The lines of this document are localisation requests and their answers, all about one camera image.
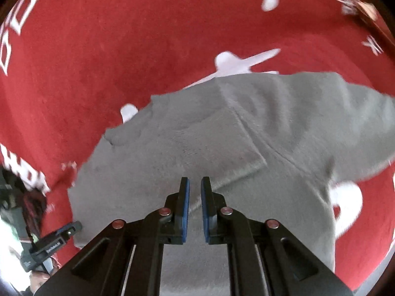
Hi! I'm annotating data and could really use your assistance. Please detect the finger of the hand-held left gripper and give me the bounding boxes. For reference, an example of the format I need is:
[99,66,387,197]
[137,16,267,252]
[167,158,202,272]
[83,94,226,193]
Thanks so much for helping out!
[56,221,83,241]

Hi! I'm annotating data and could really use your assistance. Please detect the red printed blanket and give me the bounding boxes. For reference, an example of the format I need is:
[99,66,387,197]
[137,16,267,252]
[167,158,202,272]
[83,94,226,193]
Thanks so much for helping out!
[0,0,395,293]

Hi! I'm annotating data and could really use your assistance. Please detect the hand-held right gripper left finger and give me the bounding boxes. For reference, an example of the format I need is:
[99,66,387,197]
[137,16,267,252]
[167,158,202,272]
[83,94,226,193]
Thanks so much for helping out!
[34,177,191,296]

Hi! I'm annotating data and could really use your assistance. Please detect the grey small garment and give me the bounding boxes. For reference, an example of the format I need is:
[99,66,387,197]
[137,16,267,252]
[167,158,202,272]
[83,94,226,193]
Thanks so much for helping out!
[67,72,395,296]

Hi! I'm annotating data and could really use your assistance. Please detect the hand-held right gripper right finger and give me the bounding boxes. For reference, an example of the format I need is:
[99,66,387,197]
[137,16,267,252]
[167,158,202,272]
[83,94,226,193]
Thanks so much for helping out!
[200,176,354,296]

